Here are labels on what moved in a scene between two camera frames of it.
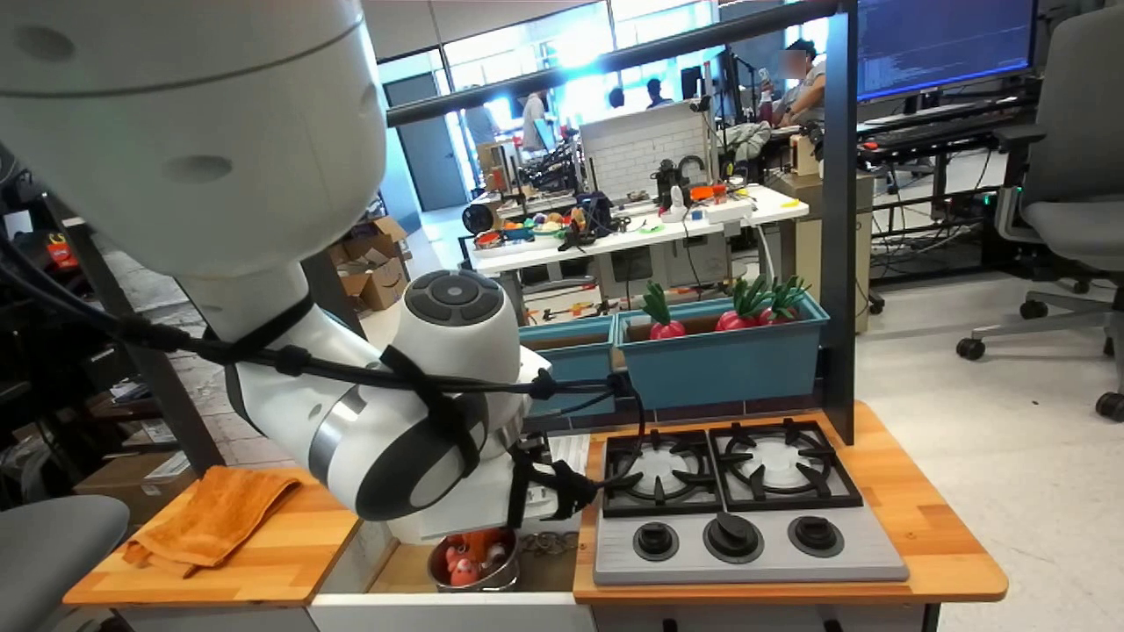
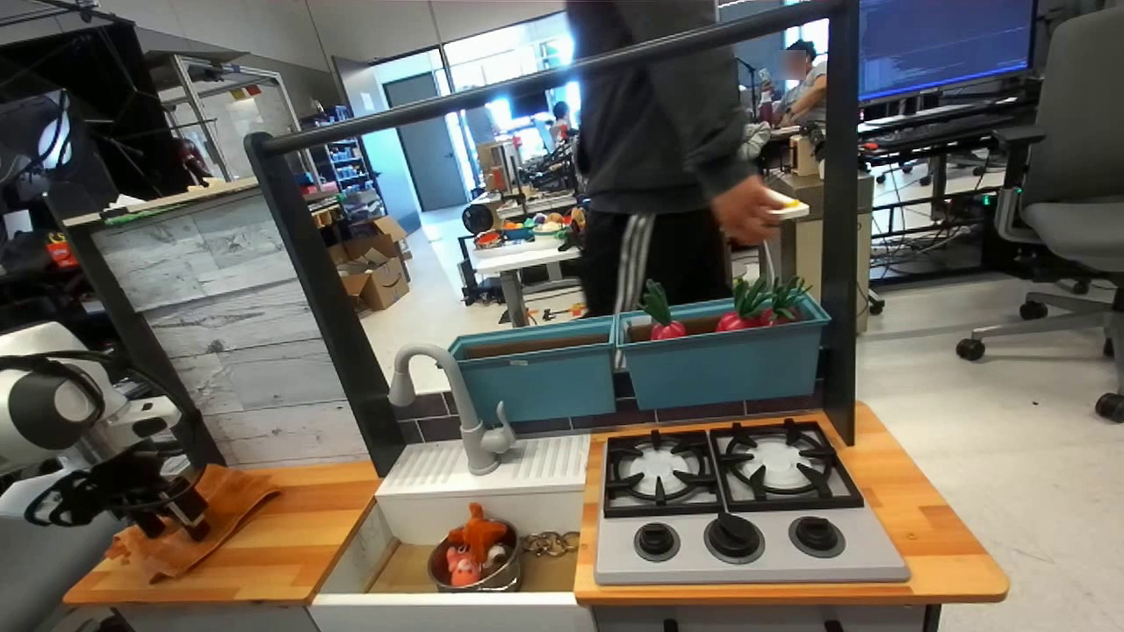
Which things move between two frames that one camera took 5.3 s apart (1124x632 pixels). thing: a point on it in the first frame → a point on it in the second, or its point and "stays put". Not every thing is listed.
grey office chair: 1070,215 stays put
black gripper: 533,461 → 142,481
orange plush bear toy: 482,540 stays put
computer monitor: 921,48 stays put
